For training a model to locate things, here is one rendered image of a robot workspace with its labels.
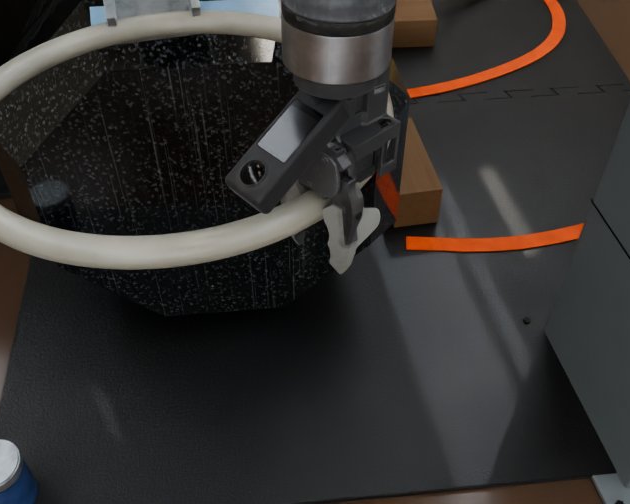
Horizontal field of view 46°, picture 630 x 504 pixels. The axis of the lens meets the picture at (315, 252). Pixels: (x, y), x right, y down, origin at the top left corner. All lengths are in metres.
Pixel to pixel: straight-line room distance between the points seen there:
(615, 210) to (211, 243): 0.95
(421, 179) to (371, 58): 1.34
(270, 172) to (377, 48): 0.13
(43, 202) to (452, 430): 0.93
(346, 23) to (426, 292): 1.31
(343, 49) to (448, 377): 1.19
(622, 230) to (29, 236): 1.05
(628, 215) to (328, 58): 0.92
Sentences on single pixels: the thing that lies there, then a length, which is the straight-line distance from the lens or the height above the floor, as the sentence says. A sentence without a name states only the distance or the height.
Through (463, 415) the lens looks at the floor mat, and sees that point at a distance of 1.65.
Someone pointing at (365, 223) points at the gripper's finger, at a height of 0.90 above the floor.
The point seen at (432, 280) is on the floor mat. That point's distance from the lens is 1.86.
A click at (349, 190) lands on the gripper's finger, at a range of 0.66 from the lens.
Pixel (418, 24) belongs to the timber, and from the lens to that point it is 2.61.
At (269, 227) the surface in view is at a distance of 0.67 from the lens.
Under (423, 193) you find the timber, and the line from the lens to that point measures 1.90.
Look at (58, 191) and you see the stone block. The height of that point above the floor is 0.47.
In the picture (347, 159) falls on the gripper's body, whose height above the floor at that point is 0.99.
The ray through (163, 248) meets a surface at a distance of 0.66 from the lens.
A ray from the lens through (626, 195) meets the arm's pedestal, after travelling 1.42.
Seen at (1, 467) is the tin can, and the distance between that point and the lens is 1.53.
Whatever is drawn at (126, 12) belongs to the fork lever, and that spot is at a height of 0.88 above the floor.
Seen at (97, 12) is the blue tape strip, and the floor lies 0.79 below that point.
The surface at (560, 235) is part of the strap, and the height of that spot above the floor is 0.02.
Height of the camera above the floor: 1.41
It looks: 47 degrees down
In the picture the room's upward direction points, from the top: straight up
